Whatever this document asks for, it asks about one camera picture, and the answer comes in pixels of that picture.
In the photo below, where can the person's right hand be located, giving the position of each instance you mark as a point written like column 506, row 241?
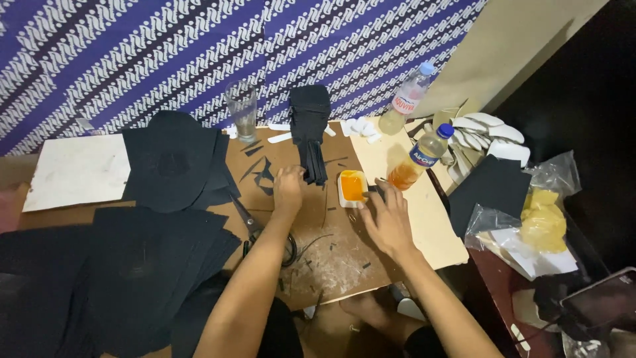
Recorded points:
column 392, row 223

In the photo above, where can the person's left hand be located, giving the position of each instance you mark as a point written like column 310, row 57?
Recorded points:
column 288, row 191

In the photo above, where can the person's left fingers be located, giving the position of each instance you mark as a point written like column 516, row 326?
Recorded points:
column 297, row 174

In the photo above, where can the small black glue brush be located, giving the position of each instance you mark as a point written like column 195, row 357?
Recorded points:
column 373, row 189

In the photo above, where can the black foam offcut scraps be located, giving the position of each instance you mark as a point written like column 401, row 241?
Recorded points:
column 261, row 171

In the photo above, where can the white foam strip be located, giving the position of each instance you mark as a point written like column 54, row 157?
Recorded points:
column 280, row 137
column 279, row 127

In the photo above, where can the stack of black foam strips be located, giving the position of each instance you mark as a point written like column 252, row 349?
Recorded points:
column 309, row 129

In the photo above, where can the white bowl of orange glue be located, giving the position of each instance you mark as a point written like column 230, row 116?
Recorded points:
column 352, row 188

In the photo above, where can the brown cardboard work board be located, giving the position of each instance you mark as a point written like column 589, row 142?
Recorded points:
column 318, row 248

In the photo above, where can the cluster of small white pieces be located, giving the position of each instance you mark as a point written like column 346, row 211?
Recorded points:
column 360, row 128

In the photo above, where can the clear drinking glass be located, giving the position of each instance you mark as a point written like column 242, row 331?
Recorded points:
column 242, row 112

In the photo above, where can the plastic bottle with orange liquid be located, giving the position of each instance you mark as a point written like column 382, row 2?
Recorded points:
column 420, row 159

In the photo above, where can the pile of rounded black foam sheets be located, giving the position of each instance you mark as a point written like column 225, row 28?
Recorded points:
column 171, row 161

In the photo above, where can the clear bottle with pale liquid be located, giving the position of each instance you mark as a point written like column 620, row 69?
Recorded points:
column 406, row 102

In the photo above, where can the cream flat board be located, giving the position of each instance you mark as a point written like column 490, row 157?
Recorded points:
column 422, row 214

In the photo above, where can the person's bare foot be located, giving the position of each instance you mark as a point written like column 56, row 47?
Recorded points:
column 367, row 308

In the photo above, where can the person's black shorts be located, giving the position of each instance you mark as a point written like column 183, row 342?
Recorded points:
column 280, row 333

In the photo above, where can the white plastic piece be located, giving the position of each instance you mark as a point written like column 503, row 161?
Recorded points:
column 410, row 308

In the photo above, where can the purple patterned batik cloth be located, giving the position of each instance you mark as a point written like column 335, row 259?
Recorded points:
column 149, row 59

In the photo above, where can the black foam sheet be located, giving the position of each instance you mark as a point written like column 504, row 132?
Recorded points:
column 489, row 191

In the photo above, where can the pile of white sole pieces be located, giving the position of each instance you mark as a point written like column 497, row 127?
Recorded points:
column 489, row 137

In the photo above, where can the large heap of black foam sheets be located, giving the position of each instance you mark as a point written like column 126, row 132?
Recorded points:
column 109, row 283

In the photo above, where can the white flat board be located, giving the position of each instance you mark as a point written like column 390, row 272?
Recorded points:
column 74, row 171

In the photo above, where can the dark red wooden table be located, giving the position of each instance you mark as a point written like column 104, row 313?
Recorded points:
column 497, row 298

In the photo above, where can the white paper sheets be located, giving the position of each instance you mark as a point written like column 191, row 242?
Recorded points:
column 529, row 256

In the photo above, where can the plastic bag of yellow pieces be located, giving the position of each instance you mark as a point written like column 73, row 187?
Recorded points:
column 541, row 219

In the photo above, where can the dark tablet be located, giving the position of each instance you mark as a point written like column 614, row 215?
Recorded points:
column 601, row 301

